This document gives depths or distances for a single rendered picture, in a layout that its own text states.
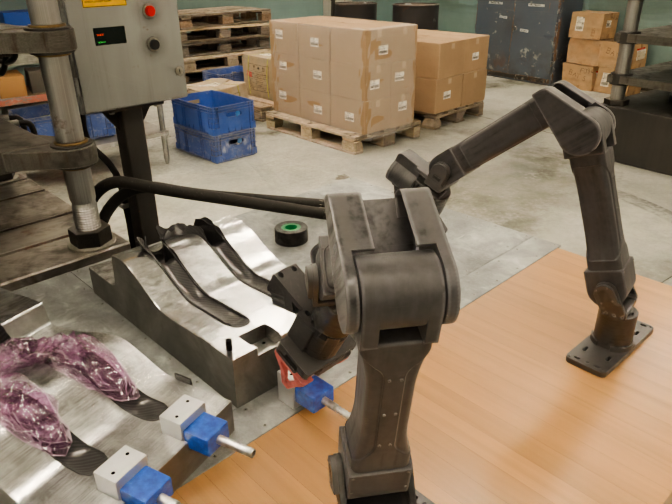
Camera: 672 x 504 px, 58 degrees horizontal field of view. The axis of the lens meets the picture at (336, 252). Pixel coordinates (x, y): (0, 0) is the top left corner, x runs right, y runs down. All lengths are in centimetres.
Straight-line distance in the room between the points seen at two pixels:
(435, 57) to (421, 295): 508
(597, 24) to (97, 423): 717
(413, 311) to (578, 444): 52
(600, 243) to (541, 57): 688
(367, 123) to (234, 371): 406
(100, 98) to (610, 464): 135
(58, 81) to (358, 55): 352
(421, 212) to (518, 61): 759
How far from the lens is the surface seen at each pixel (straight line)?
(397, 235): 54
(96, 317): 125
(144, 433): 87
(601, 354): 113
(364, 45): 474
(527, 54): 800
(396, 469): 66
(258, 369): 95
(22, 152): 152
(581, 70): 775
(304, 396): 91
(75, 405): 91
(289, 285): 84
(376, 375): 53
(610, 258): 107
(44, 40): 144
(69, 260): 154
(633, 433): 100
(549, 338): 116
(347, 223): 49
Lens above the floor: 142
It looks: 26 degrees down
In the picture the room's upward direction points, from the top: 1 degrees counter-clockwise
